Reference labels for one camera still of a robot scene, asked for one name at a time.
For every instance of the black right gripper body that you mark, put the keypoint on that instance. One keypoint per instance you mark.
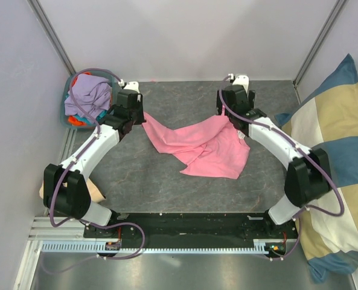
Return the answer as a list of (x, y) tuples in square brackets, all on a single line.
[(250, 98)]

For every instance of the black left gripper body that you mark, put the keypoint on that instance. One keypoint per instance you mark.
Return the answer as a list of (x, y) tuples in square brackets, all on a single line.
[(139, 106)]

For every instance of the pink t shirt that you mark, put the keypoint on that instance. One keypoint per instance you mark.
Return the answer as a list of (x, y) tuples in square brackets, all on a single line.
[(211, 148)]

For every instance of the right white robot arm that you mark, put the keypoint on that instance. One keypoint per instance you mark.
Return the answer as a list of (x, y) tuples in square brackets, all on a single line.
[(308, 175)]

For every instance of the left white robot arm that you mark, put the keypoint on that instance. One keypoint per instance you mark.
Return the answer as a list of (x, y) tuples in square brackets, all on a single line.
[(108, 134)]

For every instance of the lilac t shirt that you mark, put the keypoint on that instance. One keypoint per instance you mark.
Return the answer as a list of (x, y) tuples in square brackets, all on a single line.
[(92, 93)]

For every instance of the teal t shirt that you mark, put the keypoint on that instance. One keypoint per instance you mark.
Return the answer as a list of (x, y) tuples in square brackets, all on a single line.
[(95, 105)]

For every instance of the orange t shirt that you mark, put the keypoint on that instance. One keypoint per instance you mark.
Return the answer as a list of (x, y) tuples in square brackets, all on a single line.
[(75, 120)]

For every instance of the teal plastic laundry basket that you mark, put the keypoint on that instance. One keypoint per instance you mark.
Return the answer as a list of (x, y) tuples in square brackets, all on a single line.
[(68, 90)]

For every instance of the beige cloth bag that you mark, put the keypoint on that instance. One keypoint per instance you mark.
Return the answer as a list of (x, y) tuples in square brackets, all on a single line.
[(94, 193)]

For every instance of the blue cream checked pillow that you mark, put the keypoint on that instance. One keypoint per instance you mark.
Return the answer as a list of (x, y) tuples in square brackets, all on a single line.
[(328, 119)]

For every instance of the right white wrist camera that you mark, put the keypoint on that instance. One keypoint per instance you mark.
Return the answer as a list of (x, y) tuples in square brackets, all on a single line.
[(241, 79)]

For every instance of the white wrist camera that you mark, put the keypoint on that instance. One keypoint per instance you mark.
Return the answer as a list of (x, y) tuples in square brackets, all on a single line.
[(133, 85), (241, 79)]

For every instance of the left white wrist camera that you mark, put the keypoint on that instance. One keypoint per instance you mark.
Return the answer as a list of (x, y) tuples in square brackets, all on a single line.
[(133, 85)]

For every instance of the left aluminium frame post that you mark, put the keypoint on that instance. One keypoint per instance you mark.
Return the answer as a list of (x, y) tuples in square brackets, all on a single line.
[(51, 34)]

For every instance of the aluminium frame post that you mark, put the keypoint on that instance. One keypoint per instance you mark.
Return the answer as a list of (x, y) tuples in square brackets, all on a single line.
[(329, 23), (51, 34)]

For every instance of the right aluminium frame post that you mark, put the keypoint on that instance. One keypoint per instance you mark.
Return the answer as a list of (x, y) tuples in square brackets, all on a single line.
[(329, 23)]

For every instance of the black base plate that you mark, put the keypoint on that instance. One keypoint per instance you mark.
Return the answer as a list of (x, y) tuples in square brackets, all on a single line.
[(194, 230)]

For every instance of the light blue cable duct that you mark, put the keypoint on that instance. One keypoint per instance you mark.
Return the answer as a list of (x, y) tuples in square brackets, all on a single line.
[(106, 248)]

